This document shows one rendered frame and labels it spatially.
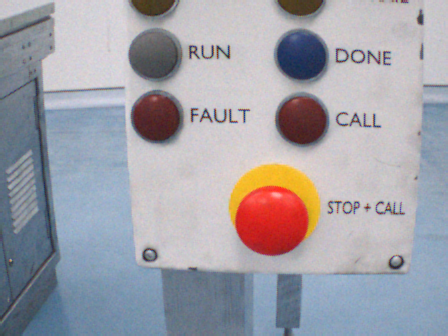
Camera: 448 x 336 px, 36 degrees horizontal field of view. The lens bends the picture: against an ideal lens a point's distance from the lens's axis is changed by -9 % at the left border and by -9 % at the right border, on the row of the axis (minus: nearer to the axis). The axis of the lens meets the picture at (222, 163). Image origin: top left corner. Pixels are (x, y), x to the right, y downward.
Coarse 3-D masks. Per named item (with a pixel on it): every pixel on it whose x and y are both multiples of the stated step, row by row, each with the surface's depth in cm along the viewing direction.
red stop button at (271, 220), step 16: (256, 192) 40; (272, 192) 40; (288, 192) 40; (240, 208) 40; (256, 208) 40; (272, 208) 39; (288, 208) 39; (304, 208) 40; (240, 224) 40; (256, 224) 40; (272, 224) 40; (288, 224) 40; (304, 224) 40; (256, 240) 40; (272, 240) 40; (288, 240) 40
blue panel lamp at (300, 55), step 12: (288, 36) 39; (300, 36) 39; (312, 36) 39; (288, 48) 39; (300, 48) 39; (312, 48) 39; (324, 48) 39; (288, 60) 39; (300, 60) 39; (312, 60) 39; (324, 60) 39; (288, 72) 39; (300, 72) 39; (312, 72) 39
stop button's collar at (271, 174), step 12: (264, 168) 42; (276, 168) 41; (288, 168) 41; (240, 180) 42; (252, 180) 42; (264, 180) 42; (276, 180) 42; (288, 180) 42; (300, 180) 42; (240, 192) 42; (300, 192) 42; (312, 192) 42; (312, 204) 42; (312, 216) 42; (312, 228) 42
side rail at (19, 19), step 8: (32, 8) 177; (40, 8) 180; (48, 8) 186; (8, 16) 163; (16, 16) 166; (24, 16) 170; (32, 16) 175; (40, 16) 181; (0, 24) 157; (8, 24) 161; (16, 24) 166; (24, 24) 171; (0, 32) 157
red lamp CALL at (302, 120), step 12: (300, 96) 40; (288, 108) 40; (300, 108) 40; (312, 108) 40; (288, 120) 40; (300, 120) 40; (312, 120) 40; (324, 120) 40; (288, 132) 40; (300, 132) 40; (312, 132) 40
